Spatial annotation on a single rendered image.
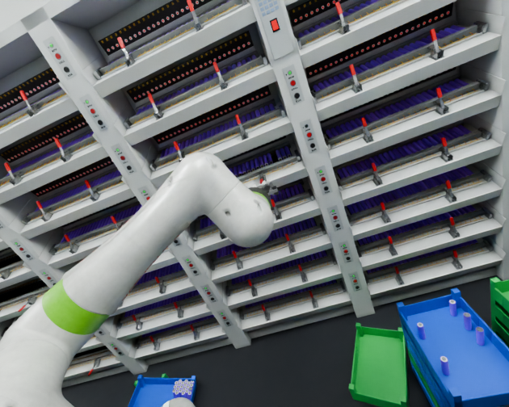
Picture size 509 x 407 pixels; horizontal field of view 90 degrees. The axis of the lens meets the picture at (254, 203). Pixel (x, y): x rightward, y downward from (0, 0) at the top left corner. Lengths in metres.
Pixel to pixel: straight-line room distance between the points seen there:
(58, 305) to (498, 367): 1.08
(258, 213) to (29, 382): 0.42
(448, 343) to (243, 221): 0.81
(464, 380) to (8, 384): 1.01
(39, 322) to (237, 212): 0.38
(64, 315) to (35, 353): 0.06
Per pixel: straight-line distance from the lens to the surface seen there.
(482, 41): 1.22
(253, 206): 0.50
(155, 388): 1.76
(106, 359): 2.09
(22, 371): 0.54
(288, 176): 1.04
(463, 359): 1.07
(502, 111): 1.30
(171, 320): 1.60
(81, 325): 0.59
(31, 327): 0.61
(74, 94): 1.18
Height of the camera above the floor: 1.23
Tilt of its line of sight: 23 degrees down
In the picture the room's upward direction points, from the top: 24 degrees counter-clockwise
